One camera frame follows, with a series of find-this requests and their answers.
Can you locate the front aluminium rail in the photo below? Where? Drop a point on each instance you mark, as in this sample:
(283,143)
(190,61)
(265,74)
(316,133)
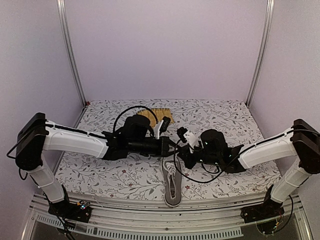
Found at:
(209,219)

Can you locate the grey canvas sneaker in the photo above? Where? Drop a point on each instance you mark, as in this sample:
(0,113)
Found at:
(173,189)

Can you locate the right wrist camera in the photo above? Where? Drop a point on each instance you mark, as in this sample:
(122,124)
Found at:
(187,137)

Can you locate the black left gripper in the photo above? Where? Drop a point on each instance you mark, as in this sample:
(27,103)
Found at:
(165,145)

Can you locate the right aluminium frame post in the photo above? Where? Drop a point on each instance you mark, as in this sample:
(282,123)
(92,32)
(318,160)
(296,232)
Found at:
(268,19)

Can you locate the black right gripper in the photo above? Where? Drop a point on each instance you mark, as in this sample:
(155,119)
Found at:
(185,155)

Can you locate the left aluminium frame post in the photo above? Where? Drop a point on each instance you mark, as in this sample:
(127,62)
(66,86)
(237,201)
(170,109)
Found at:
(62,13)

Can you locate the white shoelace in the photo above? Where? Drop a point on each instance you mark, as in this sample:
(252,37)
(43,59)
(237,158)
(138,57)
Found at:
(169,167)

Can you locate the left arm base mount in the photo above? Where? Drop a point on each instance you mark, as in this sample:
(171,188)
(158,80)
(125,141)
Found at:
(70,211)

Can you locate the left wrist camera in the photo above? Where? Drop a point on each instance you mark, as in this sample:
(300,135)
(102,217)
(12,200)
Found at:
(161,127)

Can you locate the woven bamboo tray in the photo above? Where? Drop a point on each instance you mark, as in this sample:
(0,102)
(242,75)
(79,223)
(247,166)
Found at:
(159,113)

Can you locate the aluminium frame post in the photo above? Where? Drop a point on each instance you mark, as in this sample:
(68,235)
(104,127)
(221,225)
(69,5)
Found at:
(268,19)
(62,13)

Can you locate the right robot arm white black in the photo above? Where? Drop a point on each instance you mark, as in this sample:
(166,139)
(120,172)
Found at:
(300,141)

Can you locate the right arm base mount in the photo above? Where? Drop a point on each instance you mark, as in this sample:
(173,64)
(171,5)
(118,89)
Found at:
(267,209)

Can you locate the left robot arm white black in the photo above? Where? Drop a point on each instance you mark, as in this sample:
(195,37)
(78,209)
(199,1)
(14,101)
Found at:
(39,135)

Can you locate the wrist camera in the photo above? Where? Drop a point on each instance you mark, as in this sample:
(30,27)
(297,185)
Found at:
(187,137)
(161,127)

